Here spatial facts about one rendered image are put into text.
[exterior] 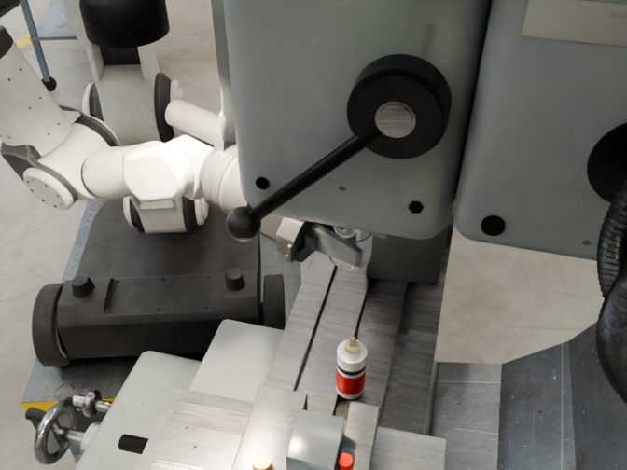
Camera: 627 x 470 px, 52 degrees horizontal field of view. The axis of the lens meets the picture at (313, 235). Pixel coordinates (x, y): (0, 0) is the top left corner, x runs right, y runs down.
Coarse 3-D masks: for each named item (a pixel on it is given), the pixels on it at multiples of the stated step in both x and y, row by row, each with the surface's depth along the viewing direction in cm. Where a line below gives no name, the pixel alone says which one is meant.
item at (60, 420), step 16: (64, 400) 119; (32, 416) 115; (48, 416) 114; (64, 416) 120; (48, 432) 114; (64, 432) 117; (80, 432) 117; (48, 448) 116; (64, 448) 120; (80, 448) 114; (48, 464) 116
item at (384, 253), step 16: (448, 224) 97; (384, 240) 100; (400, 240) 100; (416, 240) 99; (432, 240) 99; (384, 256) 103; (400, 256) 102; (416, 256) 102; (432, 256) 101; (368, 272) 105; (384, 272) 105; (400, 272) 104; (416, 272) 104; (432, 272) 104
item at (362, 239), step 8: (336, 232) 66; (344, 232) 66; (352, 232) 65; (360, 232) 66; (368, 232) 66; (352, 240) 66; (360, 240) 66; (368, 240) 67; (368, 248) 68; (368, 256) 69; (336, 264) 69; (344, 264) 68; (360, 264) 69
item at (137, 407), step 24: (144, 360) 118; (168, 360) 118; (192, 360) 119; (144, 384) 114; (168, 384) 114; (120, 408) 110; (144, 408) 110; (96, 432) 108; (120, 432) 107; (144, 432) 107; (96, 456) 104; (120, 456) 104
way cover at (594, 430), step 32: (544, 352) 94; (576, 352) 89; (448, 384) 99; (480, 384) 97; (512, 384) 95; (544, 384) 90; (576, 384) 86; (608, 384) 80; (448, 416) 94; (480, 416) 93; (512, 416) 90; (544, 416) 86; (576, 416) 82; (608, 416) 77; (448, 448) 90; (480, 448) 89; (512, 448) 86; (544, 448) 83; (576, 448) 79; (608, 448) 74
